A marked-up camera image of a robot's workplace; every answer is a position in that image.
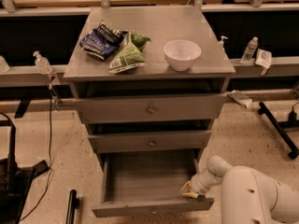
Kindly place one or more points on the clear water bottle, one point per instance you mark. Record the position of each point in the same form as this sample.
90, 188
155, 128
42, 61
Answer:
249, 50

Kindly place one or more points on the white bowl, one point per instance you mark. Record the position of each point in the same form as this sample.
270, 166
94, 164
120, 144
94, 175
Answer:
181, 55

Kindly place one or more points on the grey drawer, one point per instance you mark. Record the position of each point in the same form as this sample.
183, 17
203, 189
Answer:
149, 108
129, 142
148, 183

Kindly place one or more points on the green chip bag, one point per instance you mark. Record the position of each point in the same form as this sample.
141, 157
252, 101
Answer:
130, 55

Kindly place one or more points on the grey middle drawer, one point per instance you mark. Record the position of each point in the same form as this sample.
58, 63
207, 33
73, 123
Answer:
129, 142

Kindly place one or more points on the grey bottom drawer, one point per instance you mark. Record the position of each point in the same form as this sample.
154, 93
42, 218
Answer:
148, 183

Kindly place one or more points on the small pump bottle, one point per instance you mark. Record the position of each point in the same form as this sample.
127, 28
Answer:
222, 41

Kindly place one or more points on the grey three-drawer cabinet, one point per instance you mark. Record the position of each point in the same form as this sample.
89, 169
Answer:
90, 78

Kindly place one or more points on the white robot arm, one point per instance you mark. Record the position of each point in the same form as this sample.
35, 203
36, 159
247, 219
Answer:
247, 195

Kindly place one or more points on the crumpled packet on rail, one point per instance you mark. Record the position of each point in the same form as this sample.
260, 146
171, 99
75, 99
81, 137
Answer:
240, 98

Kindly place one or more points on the grey top drawer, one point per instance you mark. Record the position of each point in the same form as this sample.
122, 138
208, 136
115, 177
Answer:
149, 108

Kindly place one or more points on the black bar on floor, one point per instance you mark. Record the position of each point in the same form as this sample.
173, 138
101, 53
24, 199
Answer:
73, 203

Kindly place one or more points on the clear sanitizer bottle left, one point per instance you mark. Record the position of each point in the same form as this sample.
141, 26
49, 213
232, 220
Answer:
42, 64

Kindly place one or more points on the white paper packet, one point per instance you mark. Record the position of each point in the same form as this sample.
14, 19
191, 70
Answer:
263, 59

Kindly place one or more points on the black stand base right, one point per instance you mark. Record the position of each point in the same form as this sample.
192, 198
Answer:
281, 126

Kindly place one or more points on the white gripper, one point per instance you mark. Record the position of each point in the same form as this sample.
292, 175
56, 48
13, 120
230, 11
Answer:
196, 183

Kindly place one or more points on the black equipment stand left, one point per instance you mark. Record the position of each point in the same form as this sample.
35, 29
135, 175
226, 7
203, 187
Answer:
15, 182

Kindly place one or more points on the blue chip bag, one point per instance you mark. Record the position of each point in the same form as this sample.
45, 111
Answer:
101, 42

